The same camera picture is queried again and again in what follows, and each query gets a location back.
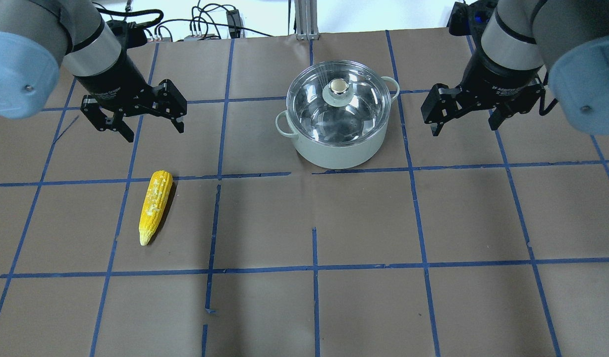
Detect black cables on desk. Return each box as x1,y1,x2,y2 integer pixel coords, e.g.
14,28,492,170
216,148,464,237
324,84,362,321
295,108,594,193
94,0,275,43

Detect glass pot lid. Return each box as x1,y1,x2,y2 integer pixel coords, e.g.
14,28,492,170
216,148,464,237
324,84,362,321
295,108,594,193
285,59,401,147

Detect aluminium frame post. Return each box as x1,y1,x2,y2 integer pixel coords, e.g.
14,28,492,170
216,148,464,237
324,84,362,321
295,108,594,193
294,0,320,41

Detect yellow corn cob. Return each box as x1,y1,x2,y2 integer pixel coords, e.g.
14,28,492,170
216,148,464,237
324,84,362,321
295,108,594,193
138,170,173,246

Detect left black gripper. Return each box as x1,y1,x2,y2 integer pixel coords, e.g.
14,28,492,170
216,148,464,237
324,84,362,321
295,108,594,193
75,54,187,143

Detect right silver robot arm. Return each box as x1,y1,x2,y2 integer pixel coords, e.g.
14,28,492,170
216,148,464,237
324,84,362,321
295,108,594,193
421,0,609,136

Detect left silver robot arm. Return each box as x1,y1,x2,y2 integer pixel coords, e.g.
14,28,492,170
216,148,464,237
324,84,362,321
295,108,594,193
0,0,187,142

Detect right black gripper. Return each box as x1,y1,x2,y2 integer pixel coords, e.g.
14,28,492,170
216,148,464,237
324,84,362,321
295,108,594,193
421,52,546,136

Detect pale green cooking pot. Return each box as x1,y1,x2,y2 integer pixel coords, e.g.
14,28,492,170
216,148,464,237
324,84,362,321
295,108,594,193
275,59,401,170

